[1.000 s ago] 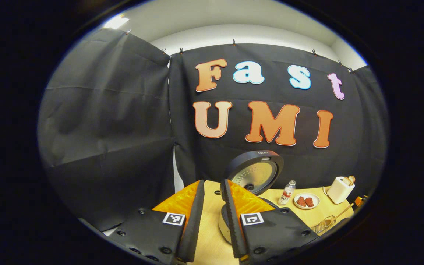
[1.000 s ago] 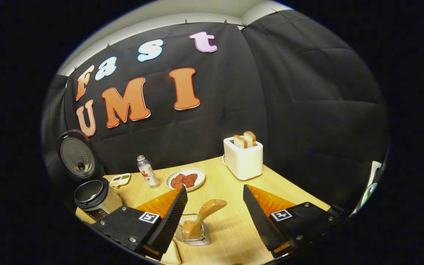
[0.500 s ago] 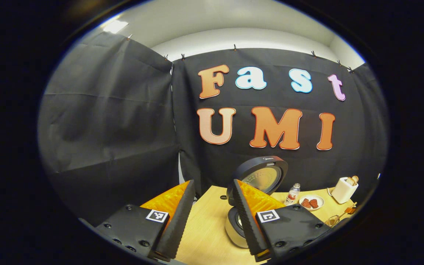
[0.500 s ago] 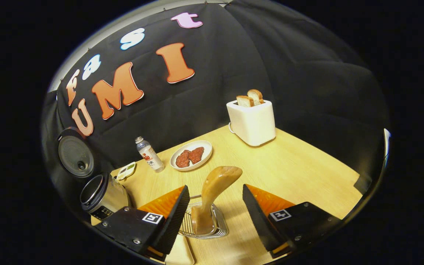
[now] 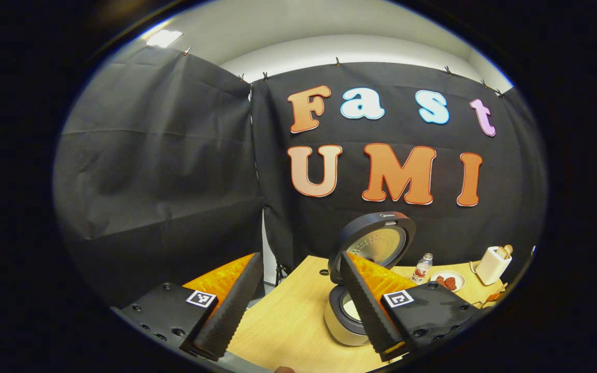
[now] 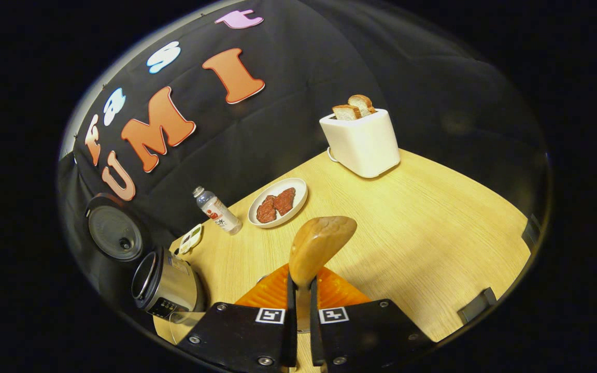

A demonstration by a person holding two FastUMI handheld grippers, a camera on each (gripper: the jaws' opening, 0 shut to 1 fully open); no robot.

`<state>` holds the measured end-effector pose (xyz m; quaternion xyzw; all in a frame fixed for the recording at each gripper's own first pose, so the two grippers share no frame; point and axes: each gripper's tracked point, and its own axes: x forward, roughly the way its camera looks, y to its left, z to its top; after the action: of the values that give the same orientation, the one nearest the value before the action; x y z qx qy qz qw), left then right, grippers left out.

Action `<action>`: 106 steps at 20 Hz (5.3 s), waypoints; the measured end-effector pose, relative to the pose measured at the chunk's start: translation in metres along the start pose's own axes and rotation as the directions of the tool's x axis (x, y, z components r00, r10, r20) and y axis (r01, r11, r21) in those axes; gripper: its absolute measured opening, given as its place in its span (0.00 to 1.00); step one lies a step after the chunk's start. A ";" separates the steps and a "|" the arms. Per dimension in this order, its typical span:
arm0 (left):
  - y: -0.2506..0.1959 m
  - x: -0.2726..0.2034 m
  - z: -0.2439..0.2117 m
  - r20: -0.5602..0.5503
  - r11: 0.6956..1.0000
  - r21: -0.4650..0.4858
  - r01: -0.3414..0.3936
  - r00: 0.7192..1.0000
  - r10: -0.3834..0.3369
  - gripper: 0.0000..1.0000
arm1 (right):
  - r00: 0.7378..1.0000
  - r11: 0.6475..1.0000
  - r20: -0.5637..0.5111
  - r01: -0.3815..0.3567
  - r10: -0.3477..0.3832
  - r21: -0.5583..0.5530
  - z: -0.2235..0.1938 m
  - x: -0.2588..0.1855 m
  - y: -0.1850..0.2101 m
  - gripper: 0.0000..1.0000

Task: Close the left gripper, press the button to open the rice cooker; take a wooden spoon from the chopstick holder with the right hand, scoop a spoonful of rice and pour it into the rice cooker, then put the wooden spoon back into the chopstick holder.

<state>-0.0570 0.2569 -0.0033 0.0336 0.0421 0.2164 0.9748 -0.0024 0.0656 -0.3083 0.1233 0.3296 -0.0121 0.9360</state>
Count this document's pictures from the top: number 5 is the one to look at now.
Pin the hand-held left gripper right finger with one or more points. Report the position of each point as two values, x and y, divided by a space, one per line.
368 311

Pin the red meat piece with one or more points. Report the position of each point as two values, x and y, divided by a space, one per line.
450 283
440 281

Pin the black tripod stand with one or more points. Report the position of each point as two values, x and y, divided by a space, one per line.
281 274

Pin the toasted bread slice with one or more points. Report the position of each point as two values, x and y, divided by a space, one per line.
508 249
500 252

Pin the clear plastic drink bottle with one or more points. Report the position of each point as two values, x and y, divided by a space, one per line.
422 270

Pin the ceiling light panel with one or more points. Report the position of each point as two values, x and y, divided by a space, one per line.
164 39

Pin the black silver rice cooker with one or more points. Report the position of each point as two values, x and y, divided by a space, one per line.
376 241

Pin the black backdrop cloth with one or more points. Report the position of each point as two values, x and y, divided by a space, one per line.
148 181

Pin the white round plate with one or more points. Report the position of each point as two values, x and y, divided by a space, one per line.
459 282

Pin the white toaster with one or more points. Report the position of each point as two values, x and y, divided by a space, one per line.
491 267

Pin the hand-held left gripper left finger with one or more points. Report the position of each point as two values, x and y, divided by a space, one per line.
233 311

